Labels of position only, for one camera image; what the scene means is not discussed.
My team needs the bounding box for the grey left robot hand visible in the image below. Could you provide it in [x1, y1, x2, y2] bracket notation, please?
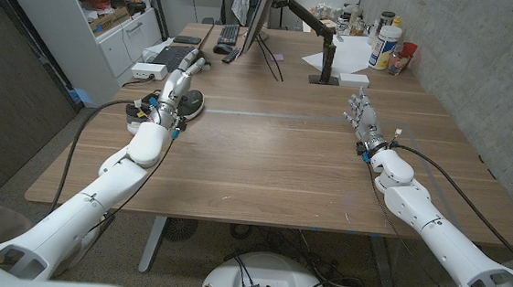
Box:
[150, 44, 209, 133]

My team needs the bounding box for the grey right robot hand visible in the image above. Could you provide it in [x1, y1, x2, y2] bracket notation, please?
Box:
[340, 85, 393, 161]

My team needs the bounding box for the black sneaker white sole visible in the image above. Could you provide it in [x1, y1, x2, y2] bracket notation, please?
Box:
[123, 84, 207, 140]

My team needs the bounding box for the white power strip box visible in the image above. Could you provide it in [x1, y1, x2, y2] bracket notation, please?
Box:
[130, 61, 169, 82]

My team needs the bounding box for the black laptop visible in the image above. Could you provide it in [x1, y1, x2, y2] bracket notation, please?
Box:
[149, 42, 213, 77]

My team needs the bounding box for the small white box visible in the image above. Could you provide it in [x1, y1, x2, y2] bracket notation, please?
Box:
[337, 71, 371, 90]

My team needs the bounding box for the black computer mouse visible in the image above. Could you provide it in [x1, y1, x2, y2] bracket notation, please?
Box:
[211, 42, 235, 57]

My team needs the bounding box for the black remote control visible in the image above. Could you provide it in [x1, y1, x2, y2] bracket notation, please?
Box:
[220, 47, 243, 65]

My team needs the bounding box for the clear plastic cup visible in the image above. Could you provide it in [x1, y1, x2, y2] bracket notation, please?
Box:
[386, 50, 411, 78]

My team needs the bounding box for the white paper sheet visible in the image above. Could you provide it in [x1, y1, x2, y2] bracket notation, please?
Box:
[300, 31, 376, 79]

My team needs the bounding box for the black keyboard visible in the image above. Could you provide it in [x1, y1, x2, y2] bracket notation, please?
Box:
[217, 22, 241, 48]

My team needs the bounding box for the white wipes canister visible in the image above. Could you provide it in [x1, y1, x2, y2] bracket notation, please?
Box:
[367, 23, 403, 73]

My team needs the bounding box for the red cup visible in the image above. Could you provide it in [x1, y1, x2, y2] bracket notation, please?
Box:
[399, 40, 420, 65]

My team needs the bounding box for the dark lidded jar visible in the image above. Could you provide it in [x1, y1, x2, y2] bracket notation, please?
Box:
[374, 10, 397, 40]

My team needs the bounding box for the white hanging cloth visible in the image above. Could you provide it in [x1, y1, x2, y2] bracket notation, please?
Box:
[230, 0, 252, 27]

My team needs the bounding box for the black computer monitor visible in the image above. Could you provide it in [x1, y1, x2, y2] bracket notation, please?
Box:
[240, 0, 278, 58]

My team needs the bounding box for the white shelf cabinet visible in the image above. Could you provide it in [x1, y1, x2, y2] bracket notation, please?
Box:
[0, 0, 166, 113]

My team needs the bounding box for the black round fan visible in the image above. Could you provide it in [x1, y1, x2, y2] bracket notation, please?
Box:
[162, 216, 200, 244]

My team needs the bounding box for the grey table leg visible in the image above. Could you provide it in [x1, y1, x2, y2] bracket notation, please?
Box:
[137, 214, 168, 275]
[367, 236, 401, 287]

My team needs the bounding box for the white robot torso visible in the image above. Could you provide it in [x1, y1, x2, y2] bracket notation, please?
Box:
[198, 248, 335, 287]

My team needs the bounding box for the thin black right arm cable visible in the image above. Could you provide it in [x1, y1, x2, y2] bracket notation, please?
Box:
[357, 164, 492, 287]

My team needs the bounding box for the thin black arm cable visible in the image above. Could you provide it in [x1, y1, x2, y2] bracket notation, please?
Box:
[357, 164, 492, 287]
[91, 131, 176, 243]

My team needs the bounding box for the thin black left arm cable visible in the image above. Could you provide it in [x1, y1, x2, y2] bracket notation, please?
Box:
[91, 131, 176, 243]

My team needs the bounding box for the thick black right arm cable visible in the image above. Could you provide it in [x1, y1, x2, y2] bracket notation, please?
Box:
[381, 143, 513, 277]

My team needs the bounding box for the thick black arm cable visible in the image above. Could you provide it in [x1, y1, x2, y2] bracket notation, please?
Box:
[48, 94, 144, 222]
[381, 143, 513, 277]

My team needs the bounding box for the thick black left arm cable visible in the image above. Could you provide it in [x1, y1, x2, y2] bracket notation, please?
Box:
[48, 94, 144, 222]

